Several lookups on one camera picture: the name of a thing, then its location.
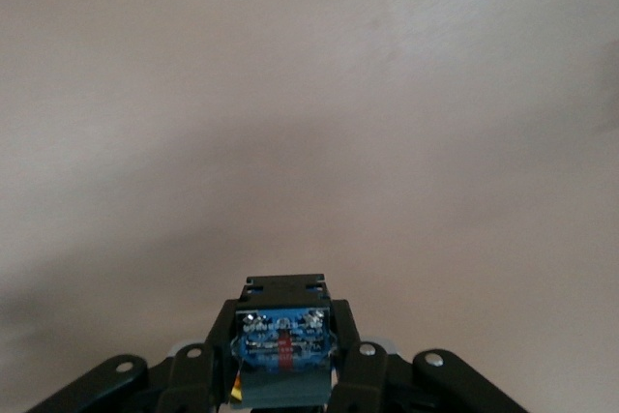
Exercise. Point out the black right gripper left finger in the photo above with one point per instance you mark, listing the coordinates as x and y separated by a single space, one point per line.
193 379

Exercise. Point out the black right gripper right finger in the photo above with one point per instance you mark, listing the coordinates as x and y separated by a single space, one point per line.
362 379

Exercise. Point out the red mushroom push button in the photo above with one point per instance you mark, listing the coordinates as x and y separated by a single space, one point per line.
283 335

